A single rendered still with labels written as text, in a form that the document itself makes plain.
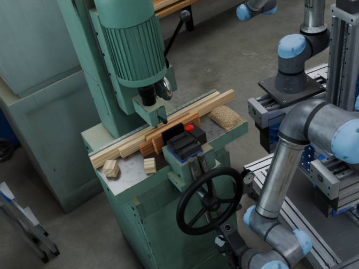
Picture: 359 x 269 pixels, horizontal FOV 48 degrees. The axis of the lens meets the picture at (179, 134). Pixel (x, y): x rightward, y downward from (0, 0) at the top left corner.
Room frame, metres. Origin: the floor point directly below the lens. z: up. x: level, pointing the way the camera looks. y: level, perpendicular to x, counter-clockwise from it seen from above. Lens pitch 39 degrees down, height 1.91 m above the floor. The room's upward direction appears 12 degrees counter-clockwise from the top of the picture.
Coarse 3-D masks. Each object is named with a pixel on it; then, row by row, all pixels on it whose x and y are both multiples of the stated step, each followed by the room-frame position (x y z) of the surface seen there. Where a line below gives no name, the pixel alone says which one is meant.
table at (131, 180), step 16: (208, 128) 1.24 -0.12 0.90; (240, 128) 1.22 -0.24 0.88; (224, 144) 1.18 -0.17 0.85; (128, 160) 1.15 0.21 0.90; (160, 160) 1.11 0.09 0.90; (128, 176) 1.06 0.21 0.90; (144, 176) 1.04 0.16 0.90; (160, 176) 1.06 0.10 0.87; (176, 176) 1.04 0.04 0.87; (112, 192) 1.00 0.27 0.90; (128, 192) 1.00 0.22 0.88
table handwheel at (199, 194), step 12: (216, 168) 0.96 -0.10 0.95; (228, 168) 0.97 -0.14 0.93; (204, 180) 0.92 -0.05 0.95; (240, 180) 0.98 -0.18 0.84; (192, 192) 0.90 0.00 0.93; (204, 192) 0.97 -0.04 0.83; (240, 192) 0.98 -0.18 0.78; (180, 204) 0.88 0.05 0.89; (204, 204) 0.93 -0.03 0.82; (216, 204) 0.92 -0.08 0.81; (180, 216) 0.87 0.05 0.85; (228, 216) 0.95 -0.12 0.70; (180, 228) 0.87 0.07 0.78; (192, 228) 0.89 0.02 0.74; (204, 228) 0.91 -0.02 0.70
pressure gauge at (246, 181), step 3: (243, 171) 1.17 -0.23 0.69; (246, 171) 1.16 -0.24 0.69; (249, 171) 1.16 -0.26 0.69; (240, 174) 1.16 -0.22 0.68; (243, 174) 1.15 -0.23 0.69; (246, 174) 1.15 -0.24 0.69; (249, 174) 1.15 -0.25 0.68; (243, 177) 1.14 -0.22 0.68; (246, 177) 1.14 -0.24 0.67; (249, 177) 1.15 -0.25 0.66; (252, 177) 1.16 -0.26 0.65; (243, 180) 1.14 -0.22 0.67; (246, 180) 1.14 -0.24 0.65; (249, 180) 1.15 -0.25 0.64; (252, 180) 1.15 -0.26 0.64; (246, 183) 1.14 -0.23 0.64; (249, 183) 1.15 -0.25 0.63
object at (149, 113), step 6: (138, 96) 1.31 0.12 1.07; (138, 102) 1.26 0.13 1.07; (156, 102) 1.24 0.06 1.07; (138, 108) 1.27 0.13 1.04; (144, 108) 1.22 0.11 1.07; (150, 108) 1.21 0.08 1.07; (156, 108) 1.20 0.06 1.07; (162, 108) 1.21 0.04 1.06; (144, 114) 1.22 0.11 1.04; (150, 114) 1.19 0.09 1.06; (156, 114) 1.20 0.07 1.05; (162, 114) 1.21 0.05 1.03; (150, 120) 1.19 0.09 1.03; (156, 120) 1.19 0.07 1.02
